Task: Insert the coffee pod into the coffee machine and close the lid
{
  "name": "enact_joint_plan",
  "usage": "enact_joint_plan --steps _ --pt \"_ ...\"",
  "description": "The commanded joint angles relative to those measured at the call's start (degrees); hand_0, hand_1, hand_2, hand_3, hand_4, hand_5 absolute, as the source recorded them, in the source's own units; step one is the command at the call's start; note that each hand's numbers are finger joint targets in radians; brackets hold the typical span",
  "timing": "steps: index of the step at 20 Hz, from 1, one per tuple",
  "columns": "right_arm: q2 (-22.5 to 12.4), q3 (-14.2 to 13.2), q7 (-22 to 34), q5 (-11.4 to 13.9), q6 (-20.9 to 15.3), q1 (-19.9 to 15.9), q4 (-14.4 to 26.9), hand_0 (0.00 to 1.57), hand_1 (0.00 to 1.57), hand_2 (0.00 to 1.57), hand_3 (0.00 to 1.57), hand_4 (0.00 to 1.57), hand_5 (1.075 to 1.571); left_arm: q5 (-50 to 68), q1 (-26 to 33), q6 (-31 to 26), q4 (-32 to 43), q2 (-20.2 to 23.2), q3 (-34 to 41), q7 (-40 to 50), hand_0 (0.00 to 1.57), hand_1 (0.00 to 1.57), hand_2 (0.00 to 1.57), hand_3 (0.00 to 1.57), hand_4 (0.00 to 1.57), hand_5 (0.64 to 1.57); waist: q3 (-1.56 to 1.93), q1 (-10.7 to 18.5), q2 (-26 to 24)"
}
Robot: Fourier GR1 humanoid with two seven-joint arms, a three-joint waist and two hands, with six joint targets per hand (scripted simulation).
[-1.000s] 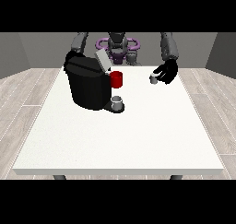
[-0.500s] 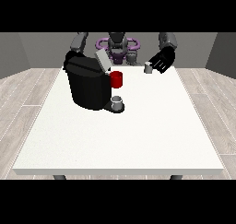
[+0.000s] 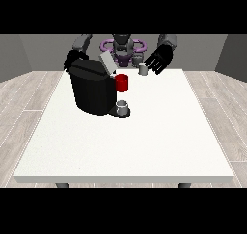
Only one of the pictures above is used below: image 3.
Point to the grey robot trunk purple rings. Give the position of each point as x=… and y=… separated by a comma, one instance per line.
x=122, y=46

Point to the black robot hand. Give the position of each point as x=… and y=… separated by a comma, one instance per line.
x=159, y=58
x=72, y=57

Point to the small grey cup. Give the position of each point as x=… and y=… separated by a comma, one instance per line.
x=122, y=107

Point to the red pod holder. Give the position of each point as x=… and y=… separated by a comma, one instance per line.
x=121, y=83

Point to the dark table leg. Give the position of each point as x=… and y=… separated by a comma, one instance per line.
x=62, y=185
x=184, y=185

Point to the black coffee machine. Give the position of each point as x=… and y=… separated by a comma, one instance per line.
x=92, y=87

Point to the pale grey machine lid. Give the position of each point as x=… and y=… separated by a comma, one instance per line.
x=108, y=63

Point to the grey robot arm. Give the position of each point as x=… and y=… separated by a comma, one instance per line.
x=82, y=42
x=168, y=39

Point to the small grey coffee pod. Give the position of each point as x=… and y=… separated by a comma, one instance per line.
x=142, y=69

